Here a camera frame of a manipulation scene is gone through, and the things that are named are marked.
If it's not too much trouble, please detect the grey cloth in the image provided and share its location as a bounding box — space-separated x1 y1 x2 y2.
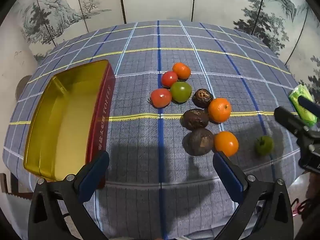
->
5 192 33 230

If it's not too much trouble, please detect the blue checked tablecloth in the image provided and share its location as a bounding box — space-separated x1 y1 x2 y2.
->
2 20 314 240

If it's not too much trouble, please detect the painted folding screen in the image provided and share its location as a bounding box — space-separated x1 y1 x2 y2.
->
19 0 320 105

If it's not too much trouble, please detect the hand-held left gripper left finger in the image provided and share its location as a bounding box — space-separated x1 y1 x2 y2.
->
28 151 110 240

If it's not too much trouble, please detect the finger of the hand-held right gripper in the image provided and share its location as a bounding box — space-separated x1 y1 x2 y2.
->
297 96 320 117
274 106 310 135

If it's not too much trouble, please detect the orange mandarin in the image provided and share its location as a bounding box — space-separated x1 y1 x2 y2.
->
172 62 191 80
208 98 232 123
213 131 239 157

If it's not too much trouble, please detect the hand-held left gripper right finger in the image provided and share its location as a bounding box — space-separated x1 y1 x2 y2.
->
212 151 294 240

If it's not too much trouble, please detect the red and gold tin box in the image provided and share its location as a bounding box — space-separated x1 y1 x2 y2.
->
23 59 116 189

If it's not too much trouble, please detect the green tissue packet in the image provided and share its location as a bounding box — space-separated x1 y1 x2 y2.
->
289 84 318 127

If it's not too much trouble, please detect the dark brown wrinkled fruit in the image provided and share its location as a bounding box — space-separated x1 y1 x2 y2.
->
192 88 214 108
183 108 209 130
184 128 214 156

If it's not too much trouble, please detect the small green tomato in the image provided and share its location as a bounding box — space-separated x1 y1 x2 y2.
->
254 135 274 155

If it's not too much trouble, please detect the dark wooden chair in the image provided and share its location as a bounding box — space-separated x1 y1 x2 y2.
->
0 172 19 195

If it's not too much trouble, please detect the brown round stool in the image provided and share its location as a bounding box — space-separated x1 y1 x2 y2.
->
15 76 32 100

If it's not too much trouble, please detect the red tomato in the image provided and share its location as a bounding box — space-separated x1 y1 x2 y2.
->
161 71 178 87
150 88 172 108

